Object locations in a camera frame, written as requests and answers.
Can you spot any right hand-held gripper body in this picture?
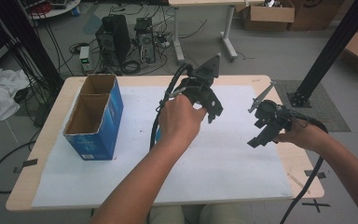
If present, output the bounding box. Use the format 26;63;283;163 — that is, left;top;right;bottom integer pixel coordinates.
247;80;294;136

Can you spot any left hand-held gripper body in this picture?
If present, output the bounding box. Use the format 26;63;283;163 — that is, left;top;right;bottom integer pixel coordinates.
174;52;222;108

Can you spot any person's left hand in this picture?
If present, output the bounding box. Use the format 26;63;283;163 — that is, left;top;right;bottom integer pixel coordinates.
158;93;208;147

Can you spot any person's right hand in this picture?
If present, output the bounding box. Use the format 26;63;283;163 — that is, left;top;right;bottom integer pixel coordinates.
273;117;329;153

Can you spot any white table mat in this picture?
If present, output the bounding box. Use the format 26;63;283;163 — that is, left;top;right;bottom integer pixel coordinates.
31;84;294;208

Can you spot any grey floor mat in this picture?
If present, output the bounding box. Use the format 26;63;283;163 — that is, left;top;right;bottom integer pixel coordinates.
273;79;352;133

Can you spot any thin wooden stick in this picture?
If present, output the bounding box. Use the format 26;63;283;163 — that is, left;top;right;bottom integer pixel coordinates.
287;173;311;194

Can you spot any black tape strip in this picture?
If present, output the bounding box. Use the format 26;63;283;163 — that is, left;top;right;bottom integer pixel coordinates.
21;158;39;167
303;169;327;180

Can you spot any small black computer tower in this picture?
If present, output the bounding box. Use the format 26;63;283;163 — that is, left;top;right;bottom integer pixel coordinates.
133;17;157;65

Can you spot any black metal stand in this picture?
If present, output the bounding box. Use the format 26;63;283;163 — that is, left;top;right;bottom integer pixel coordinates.
286;0;358;108

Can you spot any black tape cross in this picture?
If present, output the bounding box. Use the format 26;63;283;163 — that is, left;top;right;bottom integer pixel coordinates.
301;199;331;214

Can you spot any open brown cardboard box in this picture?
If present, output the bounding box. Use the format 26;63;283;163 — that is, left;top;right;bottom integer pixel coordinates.
235;0;296;32

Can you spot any large black computer tower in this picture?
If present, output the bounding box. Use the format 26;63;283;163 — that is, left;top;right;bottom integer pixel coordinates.
94;14;131;68

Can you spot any tall brown cardboard box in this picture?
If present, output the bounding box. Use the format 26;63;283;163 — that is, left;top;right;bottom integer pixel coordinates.
287;0;346;32

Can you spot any blue cardboard box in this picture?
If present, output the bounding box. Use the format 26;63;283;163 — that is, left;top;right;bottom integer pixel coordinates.
62;73;125;161

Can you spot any white power supply unit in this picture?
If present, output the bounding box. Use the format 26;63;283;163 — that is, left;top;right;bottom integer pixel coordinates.
78;46;95;73

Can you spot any round white table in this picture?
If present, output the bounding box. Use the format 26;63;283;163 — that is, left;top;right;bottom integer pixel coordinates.
20;0;82;21

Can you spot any light wooden table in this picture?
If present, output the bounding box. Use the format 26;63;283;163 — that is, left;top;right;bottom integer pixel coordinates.
5;74;325;213

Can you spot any white cloth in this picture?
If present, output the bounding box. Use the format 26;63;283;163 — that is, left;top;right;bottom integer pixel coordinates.
0;67;32;125

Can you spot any white desk frame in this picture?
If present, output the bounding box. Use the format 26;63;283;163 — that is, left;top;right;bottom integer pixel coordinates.
168;0;266;65

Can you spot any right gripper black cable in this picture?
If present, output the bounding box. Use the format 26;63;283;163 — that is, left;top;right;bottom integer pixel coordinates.
279;114;329;224

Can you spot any black stand with cables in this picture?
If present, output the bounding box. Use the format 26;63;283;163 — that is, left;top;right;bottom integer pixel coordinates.
0;0;65;94

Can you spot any black floor cable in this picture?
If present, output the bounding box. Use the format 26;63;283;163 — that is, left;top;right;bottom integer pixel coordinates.
0;129;43;194

